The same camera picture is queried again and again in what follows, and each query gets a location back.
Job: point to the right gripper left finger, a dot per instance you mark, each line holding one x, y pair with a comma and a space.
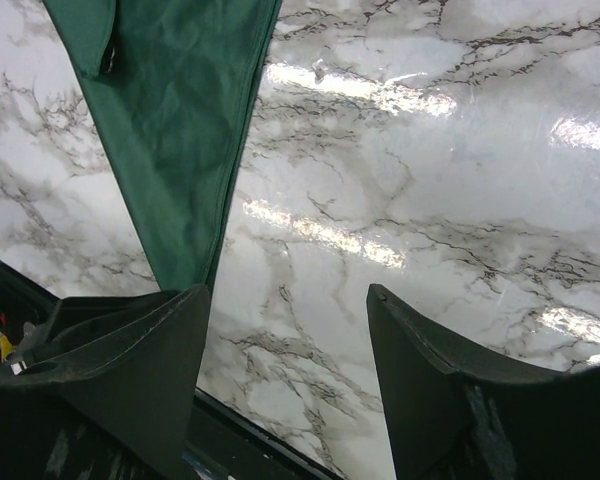
111, 396

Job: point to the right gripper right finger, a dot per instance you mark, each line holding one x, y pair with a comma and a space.
455, 409

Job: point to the dark green cloth napkin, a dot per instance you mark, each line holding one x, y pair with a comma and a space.
171, 87

